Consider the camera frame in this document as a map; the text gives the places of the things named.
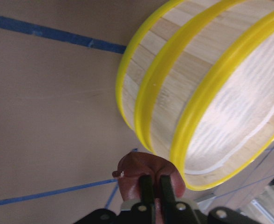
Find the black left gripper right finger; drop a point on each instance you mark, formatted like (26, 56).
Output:
(167, 195)

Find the brown bun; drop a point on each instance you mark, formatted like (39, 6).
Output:
(136, 164)

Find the yellow rimmed steamer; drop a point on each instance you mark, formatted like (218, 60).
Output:
(206, 103)
(145, 45)

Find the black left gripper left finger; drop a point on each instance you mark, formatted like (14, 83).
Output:
(147, 193)

